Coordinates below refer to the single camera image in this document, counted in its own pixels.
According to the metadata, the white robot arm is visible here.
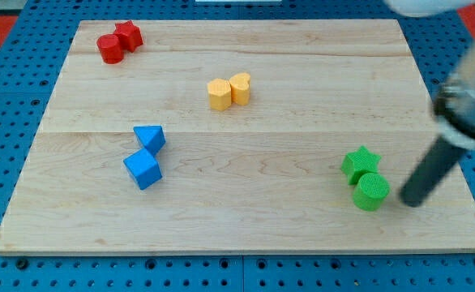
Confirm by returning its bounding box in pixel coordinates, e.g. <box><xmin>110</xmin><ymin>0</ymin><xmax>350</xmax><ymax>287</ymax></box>
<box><xmin>385</xmin><ymin>0</ymin><xmax>475</xmax><ymax>150</ymax></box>

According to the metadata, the green star block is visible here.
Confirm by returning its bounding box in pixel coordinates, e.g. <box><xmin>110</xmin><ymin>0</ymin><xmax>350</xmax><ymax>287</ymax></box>
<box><xmin>340</xmin><ymin>145</ymin><xmax>382</xmax><ymax>185</ymax></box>

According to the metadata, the red star block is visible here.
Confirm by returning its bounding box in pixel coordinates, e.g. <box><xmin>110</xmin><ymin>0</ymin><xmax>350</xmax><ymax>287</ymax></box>
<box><xmin>113</xmin><ymin>20</ymin><xmax>143</xmax><ymax>53</ymax></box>

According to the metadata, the yellow hexagon block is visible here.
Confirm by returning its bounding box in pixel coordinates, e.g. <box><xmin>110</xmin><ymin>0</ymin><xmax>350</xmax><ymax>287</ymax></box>
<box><xmin>207</xmin><ymin>79</ymin><xmax>232</xmax><ymax>111</ymax></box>

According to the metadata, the yellow heart block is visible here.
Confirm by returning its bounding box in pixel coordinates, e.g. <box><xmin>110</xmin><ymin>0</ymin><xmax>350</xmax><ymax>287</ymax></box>
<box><xmin>229</xmin><ymin>72</ymin><xmax>250</xmax><ymax>105</ymax></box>

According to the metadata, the light wooden board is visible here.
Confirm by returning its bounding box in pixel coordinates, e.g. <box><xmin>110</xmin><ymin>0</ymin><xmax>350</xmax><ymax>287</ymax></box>
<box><xmin>0</xmin><ymin>19</ymin><xmax>475</xmax><ymax>256</ymax></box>

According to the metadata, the blue triangle block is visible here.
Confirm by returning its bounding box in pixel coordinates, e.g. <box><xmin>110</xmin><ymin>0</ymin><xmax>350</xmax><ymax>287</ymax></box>
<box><xmin>133</xmin><ymin>125</ymin><xmax>166</xmax><ymax>156</ymax></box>

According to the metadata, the blue cube block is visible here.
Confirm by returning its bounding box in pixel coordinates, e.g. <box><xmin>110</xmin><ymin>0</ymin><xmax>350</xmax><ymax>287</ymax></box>
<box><xmin>123</xmin><ymin>148</ymin><xmax>162</xmax><ymax>190</ymax></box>

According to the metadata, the green cylinder block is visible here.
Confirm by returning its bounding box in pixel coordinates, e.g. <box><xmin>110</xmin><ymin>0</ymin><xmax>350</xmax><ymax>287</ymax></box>
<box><xmin>353</xmin><ymin>173</ymin><xmax>391</xmax><ymax>212</ymax></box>

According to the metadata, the red cylinder block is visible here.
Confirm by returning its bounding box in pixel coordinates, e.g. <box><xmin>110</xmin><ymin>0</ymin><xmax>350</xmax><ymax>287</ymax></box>
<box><xmin>96</xmin><ymin>34</ymin><xmax>124</xmax><ymax>64</ymax></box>

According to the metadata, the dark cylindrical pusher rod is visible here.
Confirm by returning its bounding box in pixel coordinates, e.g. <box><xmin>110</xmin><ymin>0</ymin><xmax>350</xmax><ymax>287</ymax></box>
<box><xmin>399</xmin><ymin>135</ymin><xmax>466</xmax><ymax>208</ymax></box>

